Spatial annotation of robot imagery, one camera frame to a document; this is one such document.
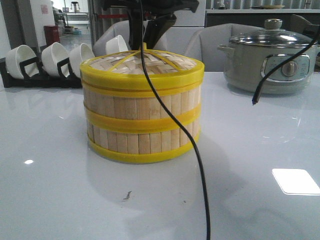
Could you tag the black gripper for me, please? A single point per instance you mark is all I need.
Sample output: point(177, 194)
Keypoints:
point(161, 20)

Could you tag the woven bamboo steamer lid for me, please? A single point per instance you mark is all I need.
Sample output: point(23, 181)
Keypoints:
point(129, 70)

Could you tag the bamboo steamer tray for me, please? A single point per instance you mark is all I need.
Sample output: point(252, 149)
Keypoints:
point(133, 114)
point(138, 141)

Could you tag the left grey chair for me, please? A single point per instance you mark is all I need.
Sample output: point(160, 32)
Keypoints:
point(122, 28)

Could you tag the grey chair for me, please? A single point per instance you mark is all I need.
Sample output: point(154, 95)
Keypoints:
point(122, 28)
point(203, 45)

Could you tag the red barrier belt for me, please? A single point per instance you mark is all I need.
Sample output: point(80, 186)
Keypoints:
point(112, 16)

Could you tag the white bowl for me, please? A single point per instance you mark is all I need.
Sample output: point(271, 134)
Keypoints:
point(79, 54)
point(51, 55)
point(14, 57)
point(116, 45)

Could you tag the white cabinet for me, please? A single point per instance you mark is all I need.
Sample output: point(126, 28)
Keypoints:
point(187, 23)

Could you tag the right grey chair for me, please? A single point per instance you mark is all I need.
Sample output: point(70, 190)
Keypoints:
point(203, 45)

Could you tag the black dish rack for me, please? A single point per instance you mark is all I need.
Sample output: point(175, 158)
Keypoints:
point(35, 75)

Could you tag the red bin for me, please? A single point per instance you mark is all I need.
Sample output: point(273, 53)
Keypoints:
point(51, 33)

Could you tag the green electric cooking pot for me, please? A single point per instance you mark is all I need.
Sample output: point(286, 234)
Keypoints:
point(246, 65)

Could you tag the glass pot lid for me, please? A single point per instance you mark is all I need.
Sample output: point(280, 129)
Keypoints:
point(272, 35)

